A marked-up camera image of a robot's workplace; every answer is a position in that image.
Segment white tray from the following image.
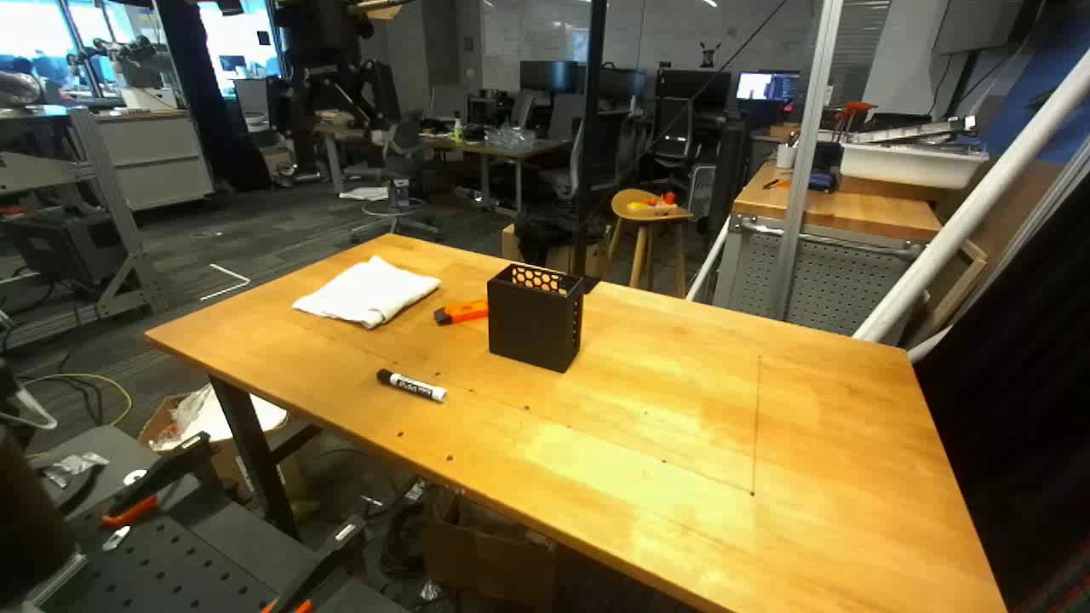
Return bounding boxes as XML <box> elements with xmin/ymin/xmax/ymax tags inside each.
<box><xmin>834</xmin><ymin>132</ymin><xmax>994</xmax><ymax>193</ymax></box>

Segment wooden workbench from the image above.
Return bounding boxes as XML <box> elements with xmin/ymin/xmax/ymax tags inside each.
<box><xmin>727</xmin><ymin>158</ymin><xmax>945</xmax><ymax>244</ymax></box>

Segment black perforated plate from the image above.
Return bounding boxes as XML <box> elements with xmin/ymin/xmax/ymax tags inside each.
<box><xmin>44</xmin><ymin>511</ymin><xmax>287</xmax><ymax>613</ymax></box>

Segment white upright pole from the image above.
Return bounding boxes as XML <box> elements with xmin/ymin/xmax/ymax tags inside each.
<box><xmin>774</xmin><ymin>0</ymin><xmax>849</xmax><ymax>323</ymax></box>

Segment black pole stand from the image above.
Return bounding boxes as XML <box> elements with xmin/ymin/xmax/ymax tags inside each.
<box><xmin>563</xmin><ymin>0</ymin><xmax>613</xmax><ymax>300</ymax></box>

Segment yellow cable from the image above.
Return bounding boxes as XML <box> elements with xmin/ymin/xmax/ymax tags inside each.
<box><xmin>26</xmin><ymin>366</ymin><xmax>137</xmax><ymax>433</ymax></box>

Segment white diagonal pole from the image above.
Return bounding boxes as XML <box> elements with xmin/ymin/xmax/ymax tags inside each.
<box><xmin>850</xmin><ymin>49</ymin><xmax>1090</xmax><ymax>346</ymax></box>

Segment orange handled clamp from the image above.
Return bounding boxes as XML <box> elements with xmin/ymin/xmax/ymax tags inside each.
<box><xmin>95</xmin><ymin>433</ymin><xmax>213</xmax><ymax>533</ymax></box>

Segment round wooden stool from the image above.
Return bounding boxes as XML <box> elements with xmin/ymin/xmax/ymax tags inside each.
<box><xmin>607</xmin><ymin>185</ymin><xmax>697</xmax><ymax>295</ymax></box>

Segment black table leg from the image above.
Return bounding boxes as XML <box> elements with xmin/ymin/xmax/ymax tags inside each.
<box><xmin>205</xmin><ymin>370</ymin><xmax>323</xmax><ymax>540</ymax></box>

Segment grey metal shelf unit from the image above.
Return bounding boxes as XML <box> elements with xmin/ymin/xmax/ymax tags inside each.
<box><xmin>0</xmin><ymin>101</ymin><xmax>155</xmax><ymax>349</ymax></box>

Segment large cardboard box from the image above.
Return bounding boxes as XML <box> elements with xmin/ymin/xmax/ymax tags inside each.
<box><xmin>419</xmin><ymin>503</ymin><xmax>563</xmax><ymax>613</ymax></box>

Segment black and white marker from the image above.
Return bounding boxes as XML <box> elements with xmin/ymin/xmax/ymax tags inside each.
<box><xmin>375</xmin><ymin>364</ymin><xmax>450</xmax><ymax>408</ymax></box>

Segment white terry towel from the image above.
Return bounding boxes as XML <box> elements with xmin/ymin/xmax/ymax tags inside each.
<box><xmin>288</xmin><ymin>253</ymin><xmax>441</xmax><ymax>335</ymax></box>

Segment black perforated box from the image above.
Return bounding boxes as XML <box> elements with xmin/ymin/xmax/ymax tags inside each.
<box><xmin>484</xmin><ymin>263</ymin><xmax>590</xmax><ymax>373</ymax></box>

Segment white cabinet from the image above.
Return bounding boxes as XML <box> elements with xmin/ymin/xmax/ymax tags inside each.
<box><xmin>95</xmin><ymin>104</ymin><xmax>216</xmax><ymax>216</ymax></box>

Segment crumpled paper bag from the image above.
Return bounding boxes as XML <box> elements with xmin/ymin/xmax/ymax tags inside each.
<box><xmin>137</xmin><ymin>380</ymin><xmax>288</xmax><ymax>452</ymax></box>

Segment small orange yellow tool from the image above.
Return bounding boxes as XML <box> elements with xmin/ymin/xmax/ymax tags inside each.
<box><xmin>626</xmin><ymin>191</ymin><xmax>685</xmax><ymax>219</ymax></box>

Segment orange marker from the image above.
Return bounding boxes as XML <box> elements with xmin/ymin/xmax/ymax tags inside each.
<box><xmin>432</xmin><ymin>295</ymin><xmax>492</xmax><ymax>330</ymax></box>

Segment lit computer monitor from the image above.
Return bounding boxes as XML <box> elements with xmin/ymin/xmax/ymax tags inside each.
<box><xmin>732</xmin><ymin>68</ymin><xmax>803</xmax><ymax>109</ymax></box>

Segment grey pegboard panel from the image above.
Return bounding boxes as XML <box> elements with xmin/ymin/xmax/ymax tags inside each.
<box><xmin>710</xmin><ymin>216</ymin><xmax>986</xmax><ymax>340</ymax></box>

